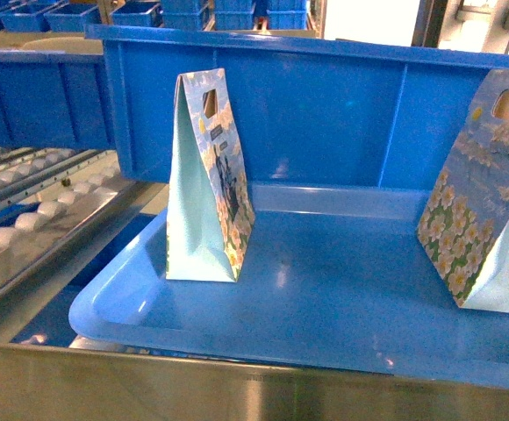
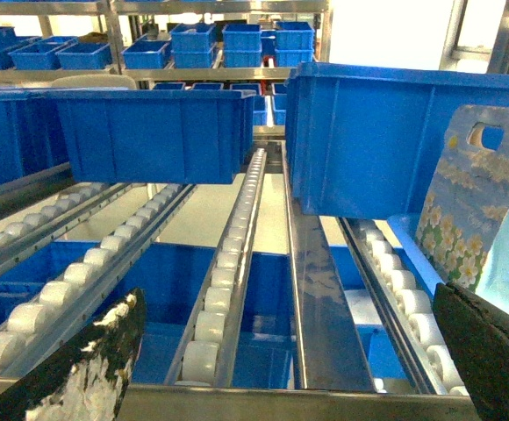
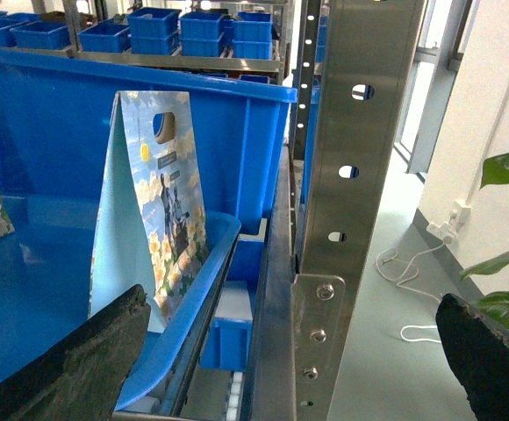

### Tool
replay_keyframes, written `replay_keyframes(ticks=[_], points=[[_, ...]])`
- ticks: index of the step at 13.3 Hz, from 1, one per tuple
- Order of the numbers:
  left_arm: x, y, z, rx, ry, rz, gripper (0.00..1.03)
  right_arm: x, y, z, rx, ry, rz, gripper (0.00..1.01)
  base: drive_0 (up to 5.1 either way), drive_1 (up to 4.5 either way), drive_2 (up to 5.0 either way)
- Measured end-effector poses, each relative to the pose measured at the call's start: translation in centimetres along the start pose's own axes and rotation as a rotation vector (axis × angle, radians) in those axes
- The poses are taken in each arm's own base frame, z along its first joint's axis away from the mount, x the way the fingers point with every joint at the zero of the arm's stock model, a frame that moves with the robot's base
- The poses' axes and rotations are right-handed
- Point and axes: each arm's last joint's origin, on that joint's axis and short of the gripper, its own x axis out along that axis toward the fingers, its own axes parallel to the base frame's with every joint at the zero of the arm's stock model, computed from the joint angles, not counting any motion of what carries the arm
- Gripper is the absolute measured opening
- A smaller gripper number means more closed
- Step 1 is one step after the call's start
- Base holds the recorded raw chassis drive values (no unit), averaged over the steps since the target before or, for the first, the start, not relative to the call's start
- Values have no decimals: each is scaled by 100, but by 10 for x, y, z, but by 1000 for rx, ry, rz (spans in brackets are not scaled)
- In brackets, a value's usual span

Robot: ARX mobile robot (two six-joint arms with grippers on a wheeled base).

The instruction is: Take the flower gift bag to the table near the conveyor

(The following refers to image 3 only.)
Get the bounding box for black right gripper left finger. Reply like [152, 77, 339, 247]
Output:
[0, 284, 151, 420]

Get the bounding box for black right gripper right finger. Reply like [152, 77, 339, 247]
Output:
[435, 293, 509, 420]

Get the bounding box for large blue plastic bin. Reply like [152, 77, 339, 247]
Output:
[0, 48, 297, 410]

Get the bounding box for white power plug cable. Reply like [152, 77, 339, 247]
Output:
[375, 199, 472, 344]

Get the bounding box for stainless steel rack post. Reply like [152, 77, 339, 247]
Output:
[292, 1, 426, 420]

